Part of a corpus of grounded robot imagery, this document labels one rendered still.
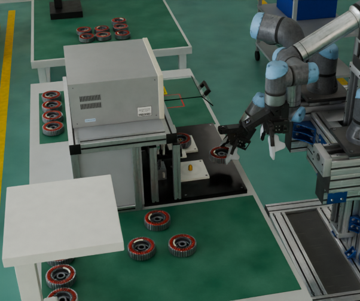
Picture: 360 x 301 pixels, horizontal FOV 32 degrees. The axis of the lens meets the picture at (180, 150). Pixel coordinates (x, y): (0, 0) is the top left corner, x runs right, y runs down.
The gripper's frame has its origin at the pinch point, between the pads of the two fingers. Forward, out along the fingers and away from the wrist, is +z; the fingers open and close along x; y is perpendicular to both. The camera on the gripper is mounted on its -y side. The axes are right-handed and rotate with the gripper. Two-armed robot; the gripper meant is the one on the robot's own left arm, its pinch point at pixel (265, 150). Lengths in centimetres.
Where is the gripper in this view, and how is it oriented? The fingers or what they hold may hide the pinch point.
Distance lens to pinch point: 238.3
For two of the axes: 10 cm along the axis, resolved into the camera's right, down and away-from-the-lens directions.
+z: 0.2, 8.5, 5.2
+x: -1.7, -5.1, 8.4
